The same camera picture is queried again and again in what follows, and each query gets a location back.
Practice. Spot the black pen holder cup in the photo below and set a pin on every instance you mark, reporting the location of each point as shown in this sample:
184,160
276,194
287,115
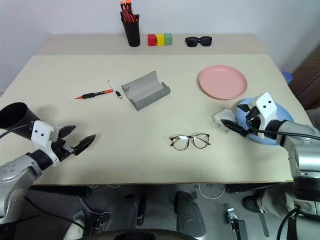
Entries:
132,33

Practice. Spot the black sunglasses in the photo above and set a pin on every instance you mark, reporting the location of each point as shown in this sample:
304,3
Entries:
192,41

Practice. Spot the red and black pen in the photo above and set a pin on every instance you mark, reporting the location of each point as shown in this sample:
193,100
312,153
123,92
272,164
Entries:
92,94

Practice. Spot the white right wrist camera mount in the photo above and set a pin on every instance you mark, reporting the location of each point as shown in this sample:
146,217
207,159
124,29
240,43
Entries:
266,105

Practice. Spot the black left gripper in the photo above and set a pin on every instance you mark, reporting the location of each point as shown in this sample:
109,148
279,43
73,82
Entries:
60,147

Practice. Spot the red cube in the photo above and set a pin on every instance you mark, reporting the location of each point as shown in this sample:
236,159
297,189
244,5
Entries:
151,40

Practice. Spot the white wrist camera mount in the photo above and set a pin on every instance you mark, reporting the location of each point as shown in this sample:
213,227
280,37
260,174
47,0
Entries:
266,105
41,130

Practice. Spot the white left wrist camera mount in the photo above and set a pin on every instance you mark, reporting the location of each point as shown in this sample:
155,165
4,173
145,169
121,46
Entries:
41,130

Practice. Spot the dark rounded robot leg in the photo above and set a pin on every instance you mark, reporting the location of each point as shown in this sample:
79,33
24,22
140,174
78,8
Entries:
125,212
188,215

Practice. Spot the green cube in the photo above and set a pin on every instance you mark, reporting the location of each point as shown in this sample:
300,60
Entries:
168,39

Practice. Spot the open grey glasses case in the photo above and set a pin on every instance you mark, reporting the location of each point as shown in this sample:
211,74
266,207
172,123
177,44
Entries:
147,92

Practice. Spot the brown wooden furniture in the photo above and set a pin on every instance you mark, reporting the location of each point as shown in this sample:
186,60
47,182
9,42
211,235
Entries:
307,77

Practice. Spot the yellow cube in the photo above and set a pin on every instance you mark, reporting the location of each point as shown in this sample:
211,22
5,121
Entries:
160,40

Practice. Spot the pink plate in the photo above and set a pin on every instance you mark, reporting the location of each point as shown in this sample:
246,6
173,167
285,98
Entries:
222,81

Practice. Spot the metal caster bracket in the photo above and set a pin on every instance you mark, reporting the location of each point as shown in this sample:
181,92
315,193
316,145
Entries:
233,217

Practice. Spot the dark rounded robot base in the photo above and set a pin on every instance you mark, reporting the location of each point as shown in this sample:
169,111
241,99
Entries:
140,236

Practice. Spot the blue plastic container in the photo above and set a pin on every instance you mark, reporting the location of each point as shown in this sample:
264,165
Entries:
288,77

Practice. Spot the white marker black cap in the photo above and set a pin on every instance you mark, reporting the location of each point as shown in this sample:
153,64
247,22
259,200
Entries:
113,87

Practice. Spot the tortoiseshell clear eyeglasses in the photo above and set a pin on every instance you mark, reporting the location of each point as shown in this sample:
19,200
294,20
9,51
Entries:
193,137

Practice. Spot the white crumpled cloth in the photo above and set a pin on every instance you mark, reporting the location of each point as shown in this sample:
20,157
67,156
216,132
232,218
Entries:
225,115

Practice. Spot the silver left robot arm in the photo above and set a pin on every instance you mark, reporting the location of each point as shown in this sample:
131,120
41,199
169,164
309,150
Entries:
15,170

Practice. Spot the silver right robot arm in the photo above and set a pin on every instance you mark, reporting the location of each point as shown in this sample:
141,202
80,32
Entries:
300,150

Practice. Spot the person's dark shoe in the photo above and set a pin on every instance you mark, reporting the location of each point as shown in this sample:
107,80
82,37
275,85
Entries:
251,203

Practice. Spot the light blue plate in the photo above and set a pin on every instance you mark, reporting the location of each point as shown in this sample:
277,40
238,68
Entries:
285,116

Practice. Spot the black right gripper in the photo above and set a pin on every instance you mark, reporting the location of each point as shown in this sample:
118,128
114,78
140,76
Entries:
255,120

